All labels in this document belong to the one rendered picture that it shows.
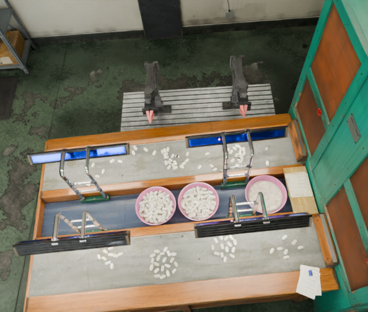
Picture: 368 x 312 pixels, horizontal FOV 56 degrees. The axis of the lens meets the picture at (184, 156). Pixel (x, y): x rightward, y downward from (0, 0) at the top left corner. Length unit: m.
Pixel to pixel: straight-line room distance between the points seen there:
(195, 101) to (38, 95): 1.99
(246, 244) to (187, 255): 0.37
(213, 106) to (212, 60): 1.31
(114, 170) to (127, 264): 0.66
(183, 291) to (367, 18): 1.67
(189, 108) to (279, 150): 0.78
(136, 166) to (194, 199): 0.48
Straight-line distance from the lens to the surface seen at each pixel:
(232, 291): 2.13
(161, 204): 2.30
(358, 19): 1.79
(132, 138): 2.54
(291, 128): 2.50
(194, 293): 2.13
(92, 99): 3.87
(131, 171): 2.44
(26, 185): 3.59
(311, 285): 2.20
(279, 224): 1.91
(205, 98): 2.81
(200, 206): 2.28
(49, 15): 4.37
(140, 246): 2.24
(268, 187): 2.36
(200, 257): 2.18
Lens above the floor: 2.88
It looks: 61 degrees down
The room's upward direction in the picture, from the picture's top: 9 degrees counter-clockwise
